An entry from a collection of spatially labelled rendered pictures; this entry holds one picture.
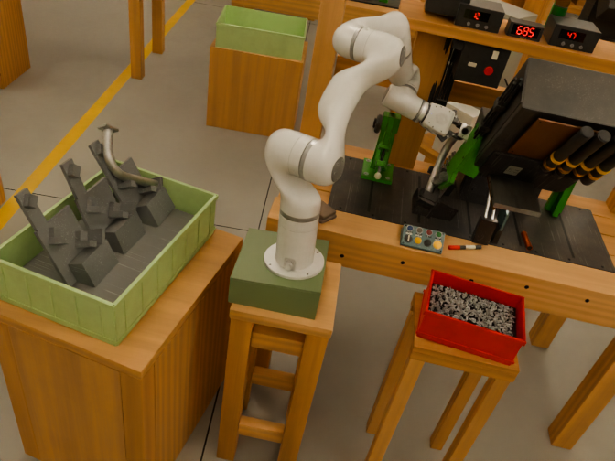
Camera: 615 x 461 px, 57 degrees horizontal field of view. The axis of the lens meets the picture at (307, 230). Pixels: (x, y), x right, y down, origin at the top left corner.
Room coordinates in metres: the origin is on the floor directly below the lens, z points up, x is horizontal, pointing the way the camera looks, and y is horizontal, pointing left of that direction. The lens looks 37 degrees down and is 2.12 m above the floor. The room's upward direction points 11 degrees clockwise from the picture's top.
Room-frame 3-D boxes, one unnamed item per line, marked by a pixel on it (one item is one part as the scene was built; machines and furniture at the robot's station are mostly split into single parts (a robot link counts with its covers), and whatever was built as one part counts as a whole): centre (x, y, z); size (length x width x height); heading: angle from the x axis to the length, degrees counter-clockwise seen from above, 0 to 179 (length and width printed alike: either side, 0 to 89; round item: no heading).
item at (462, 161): (1.88, -0.54, 1.17); 0.13 x 0.12 x 0.20; 87
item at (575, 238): (1.94, -0.61, 0.89); 1.10 x 0.42 x 0.02; 87
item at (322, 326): (1.36, 0.02, 0.83); 0.32 x 0.32 x 0.04; 89
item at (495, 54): (2.15, -0.51, 1.43); 0.17 x 0.12 x 0.15; 87
